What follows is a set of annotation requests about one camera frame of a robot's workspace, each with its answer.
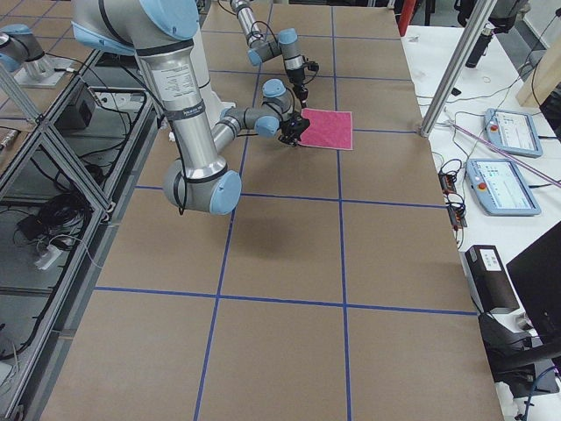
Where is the aluminium frame rail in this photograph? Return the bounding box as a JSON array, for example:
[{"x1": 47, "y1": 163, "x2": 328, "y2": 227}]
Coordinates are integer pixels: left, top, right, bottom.
[{"x1": 419, "y1": 0, "x2": 497, "y2": 138}]

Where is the near teach pendant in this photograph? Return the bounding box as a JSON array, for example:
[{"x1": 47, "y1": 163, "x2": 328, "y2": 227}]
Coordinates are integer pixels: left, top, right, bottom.
[{"x1": 465, "y1": 159, "x2": 542, "y2": 217}]

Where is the teach pendant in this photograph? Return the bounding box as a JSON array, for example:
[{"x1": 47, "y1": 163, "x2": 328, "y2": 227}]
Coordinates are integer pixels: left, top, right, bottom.
[
  {"x1": 465, "y1": 159, "x2": 542, "y2": 217},
  {"x1": 484, "y1": 108, "x2": 543, "y2": 158}
]

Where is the brown paper table cover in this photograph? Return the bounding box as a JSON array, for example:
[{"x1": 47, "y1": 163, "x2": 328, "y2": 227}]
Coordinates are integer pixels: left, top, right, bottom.
[{"x1": 41, "y1": 4, "x2": 501, "y2": 420}]

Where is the black bottle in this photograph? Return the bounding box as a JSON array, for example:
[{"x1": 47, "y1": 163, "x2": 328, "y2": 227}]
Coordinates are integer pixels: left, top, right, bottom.
[{"x1": 465, "y1": 25, "x2": 494, "y2": 68}]

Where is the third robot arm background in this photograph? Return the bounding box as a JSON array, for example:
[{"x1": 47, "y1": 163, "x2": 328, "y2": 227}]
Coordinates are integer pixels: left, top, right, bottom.
[{"x1": 1, "y1": 24, "x2": 45, "y2": 72}]

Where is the pink and grey towel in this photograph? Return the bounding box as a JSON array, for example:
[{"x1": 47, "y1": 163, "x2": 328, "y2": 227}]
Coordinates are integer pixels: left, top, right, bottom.
[{"x1": 299, "y1": 108, "x2": 353, "y2": 151}]

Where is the far teach pendant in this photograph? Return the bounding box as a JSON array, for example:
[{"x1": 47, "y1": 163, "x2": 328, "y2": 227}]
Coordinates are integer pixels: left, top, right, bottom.
[{"x1": 484, "y1": 108, "x2": 543, "y2": 158}]

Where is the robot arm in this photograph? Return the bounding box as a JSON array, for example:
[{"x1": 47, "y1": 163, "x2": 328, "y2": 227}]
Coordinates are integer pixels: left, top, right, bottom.
[
  {"x1": 72, "y1": 1, "x2": 318, "y2": 215},
  {"x1": 230, "y1": 0, "x2": 317, "y2": 108}
]

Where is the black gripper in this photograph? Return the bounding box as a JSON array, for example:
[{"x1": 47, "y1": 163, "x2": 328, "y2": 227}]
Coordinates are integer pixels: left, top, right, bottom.
[
  {"x1": 287, "y1": 67, "x2": 309, "y2": 109},
  {"x1": 279, "y1": 112, "x2": 310, "y2": 146}
]

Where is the white power strip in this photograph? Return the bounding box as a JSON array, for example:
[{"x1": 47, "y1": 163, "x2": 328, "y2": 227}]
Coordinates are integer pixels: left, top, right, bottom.
[{"x1": 35, "y1": 245, "x2": 62, "y2": 270}]

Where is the black monitor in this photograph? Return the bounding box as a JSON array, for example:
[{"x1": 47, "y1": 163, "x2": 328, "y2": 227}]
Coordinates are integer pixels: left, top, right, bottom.
[{"x1": 507, "y1": 223, "x2": 560, "y2": 341}]

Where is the black box with label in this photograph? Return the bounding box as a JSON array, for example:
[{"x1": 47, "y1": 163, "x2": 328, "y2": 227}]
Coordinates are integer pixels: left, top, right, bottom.
[{"x1": 464, "y1": 245, "x2": 520, "y2": 314}]

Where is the orange black adapter box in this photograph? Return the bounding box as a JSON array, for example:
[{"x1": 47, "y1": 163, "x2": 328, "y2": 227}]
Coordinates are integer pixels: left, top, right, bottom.
[{"x1": 438, "y1": 171, "x2": 458, "y2": 194}]

